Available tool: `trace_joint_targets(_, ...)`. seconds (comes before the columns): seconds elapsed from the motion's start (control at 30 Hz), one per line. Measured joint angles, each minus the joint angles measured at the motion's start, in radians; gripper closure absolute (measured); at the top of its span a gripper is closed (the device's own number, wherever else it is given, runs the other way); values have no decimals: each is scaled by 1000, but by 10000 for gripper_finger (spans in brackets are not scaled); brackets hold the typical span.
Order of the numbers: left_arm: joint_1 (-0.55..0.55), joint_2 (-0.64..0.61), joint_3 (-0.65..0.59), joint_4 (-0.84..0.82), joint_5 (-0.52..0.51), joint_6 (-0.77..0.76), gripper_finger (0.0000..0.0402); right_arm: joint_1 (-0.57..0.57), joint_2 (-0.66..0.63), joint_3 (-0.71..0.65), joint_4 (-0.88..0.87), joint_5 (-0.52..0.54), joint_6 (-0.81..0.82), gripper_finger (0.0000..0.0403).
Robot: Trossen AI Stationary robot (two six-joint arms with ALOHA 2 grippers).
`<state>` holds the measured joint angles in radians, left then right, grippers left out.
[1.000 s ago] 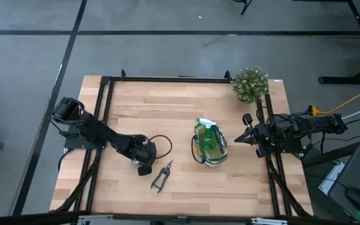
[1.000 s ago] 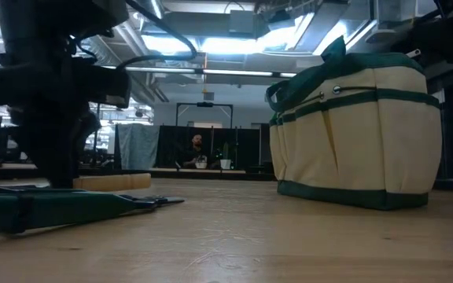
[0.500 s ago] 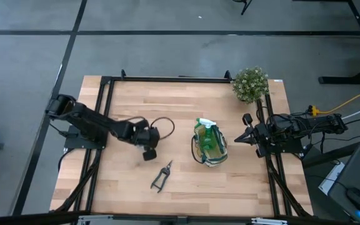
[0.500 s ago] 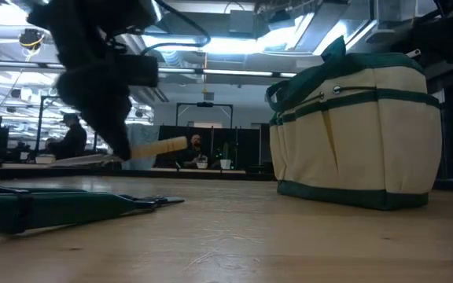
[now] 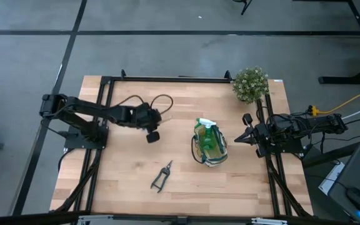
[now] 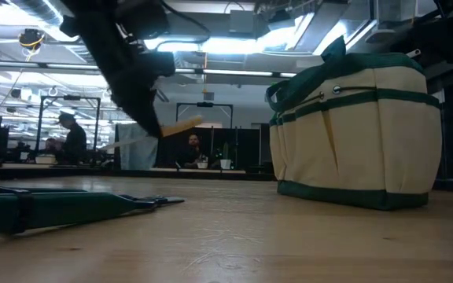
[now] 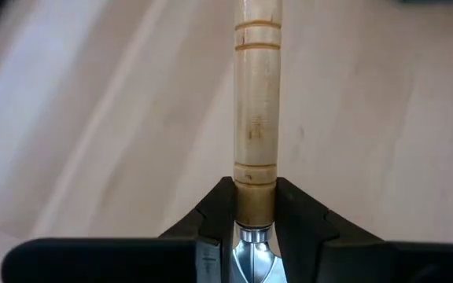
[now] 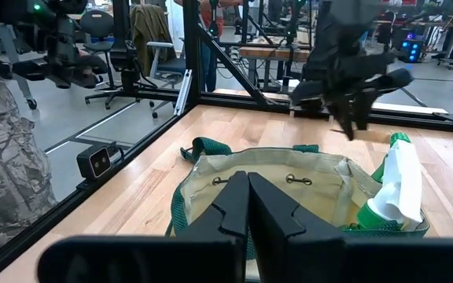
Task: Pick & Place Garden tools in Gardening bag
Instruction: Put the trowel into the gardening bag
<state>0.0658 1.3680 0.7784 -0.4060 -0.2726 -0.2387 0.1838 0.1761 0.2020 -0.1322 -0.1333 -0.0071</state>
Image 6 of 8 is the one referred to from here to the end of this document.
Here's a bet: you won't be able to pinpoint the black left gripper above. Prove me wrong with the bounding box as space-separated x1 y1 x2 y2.
59 0 171 138

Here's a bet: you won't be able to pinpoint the wooden-handled garden trowel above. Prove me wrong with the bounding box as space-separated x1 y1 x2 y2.
99 115 204 153

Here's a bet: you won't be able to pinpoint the green-handled pruning shears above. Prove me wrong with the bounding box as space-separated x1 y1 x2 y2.
0 184 186 237

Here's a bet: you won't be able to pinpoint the beige green gardening bag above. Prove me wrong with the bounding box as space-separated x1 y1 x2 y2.
265 35 444 211

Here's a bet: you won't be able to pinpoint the grey curtain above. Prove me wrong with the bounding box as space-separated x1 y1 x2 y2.
114 122 160 171

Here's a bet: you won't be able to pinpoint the person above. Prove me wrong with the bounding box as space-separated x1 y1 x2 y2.
55 112 88 166
177 133 208 169

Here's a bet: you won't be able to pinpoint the long ceiling light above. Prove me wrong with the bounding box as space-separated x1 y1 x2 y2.
143 35 290 56
175 68 298 79

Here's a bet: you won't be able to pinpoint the small cactus white pot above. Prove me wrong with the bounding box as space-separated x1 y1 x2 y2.
219 141 232 171

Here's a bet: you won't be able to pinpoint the yellow black ceiling reel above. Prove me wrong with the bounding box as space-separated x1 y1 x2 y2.
17 28 46 51

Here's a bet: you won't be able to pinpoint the grey ceiling box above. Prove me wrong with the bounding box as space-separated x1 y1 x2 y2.
228 9 257 35

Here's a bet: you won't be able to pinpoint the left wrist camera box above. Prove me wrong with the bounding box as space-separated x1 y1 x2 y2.
138 50 176 78

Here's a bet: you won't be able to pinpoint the black background rig frame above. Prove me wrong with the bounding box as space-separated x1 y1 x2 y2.
35 95 101 162
175 101 234 129

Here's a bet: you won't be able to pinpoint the black aluminium table frame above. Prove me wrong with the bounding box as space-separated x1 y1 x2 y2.
0 163 453 193

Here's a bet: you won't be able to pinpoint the black partition wall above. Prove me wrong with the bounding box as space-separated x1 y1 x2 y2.
157 126 271 171

